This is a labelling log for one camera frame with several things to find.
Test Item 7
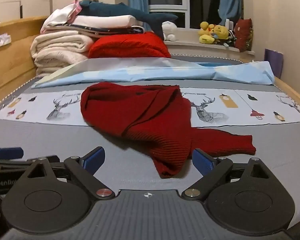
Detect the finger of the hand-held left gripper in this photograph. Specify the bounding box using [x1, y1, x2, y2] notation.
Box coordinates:
[0, 147, 39, 170]

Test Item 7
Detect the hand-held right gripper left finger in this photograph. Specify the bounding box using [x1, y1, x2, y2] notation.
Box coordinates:
[22, 146, 116, 201]

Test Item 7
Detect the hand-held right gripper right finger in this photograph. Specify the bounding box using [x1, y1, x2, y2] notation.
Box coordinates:
[181, 149, 278, 201]

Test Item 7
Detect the dark red knit sweater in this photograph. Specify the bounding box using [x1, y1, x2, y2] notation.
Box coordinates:
[80, 82, 256, 179]

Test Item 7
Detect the grey bed sheet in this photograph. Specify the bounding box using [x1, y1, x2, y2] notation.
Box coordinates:
[0, 54, 300, 230]

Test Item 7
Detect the white deer print sheet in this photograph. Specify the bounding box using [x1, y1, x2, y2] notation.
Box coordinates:
[0, 86, 300, 127]

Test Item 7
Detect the light blue bed sheet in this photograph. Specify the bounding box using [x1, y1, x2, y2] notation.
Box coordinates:
[31, 57, 275, 89]

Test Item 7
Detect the crumpled clear plastic wrap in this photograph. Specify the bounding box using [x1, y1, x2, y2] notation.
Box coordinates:
[0, 33, 12, 49]

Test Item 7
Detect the white window sill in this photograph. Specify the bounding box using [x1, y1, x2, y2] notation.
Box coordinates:
[164, 27, 255, 56]

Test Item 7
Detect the folded bright red knit blanket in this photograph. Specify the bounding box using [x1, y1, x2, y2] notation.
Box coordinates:
[88, 31, 171, 59]

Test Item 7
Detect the purple bag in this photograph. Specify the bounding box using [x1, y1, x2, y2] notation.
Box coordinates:
[264, 48, 283, 79]

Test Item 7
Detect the striped plush toy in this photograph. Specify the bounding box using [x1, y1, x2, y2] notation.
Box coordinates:
[224, 29, 237, 47]

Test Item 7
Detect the yellow duck plush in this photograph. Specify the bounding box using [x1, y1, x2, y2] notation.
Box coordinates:
[199, 21, 215, 44]

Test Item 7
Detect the folded dark patterned cloth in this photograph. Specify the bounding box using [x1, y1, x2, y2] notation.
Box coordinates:
[44, 24, 144, 38]

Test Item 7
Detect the yellow plush toy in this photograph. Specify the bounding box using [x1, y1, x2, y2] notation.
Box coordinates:
[212, 25, 230, 41]

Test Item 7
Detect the dark red owl cushion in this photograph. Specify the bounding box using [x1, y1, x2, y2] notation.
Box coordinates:
[234, 18, 253, 53]

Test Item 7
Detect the white seal plush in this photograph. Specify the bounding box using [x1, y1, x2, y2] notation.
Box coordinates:
[161, 21, 178, 41]

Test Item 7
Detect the folded white cloth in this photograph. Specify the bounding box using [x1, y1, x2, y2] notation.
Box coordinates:
[74, 15, 143, 28]

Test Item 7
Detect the white and pink garment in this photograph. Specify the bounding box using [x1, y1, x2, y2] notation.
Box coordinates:
[40, 0, 82, 34]

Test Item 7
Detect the white framed window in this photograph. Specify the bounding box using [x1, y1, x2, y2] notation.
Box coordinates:
[147, 0, 225, 30]

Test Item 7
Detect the dark blue shark plush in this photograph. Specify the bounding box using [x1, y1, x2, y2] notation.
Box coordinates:
[76, 0, 178, 40]

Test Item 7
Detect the wooden bed frame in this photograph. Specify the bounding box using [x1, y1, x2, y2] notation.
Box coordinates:
[0, 16, 300, 117]

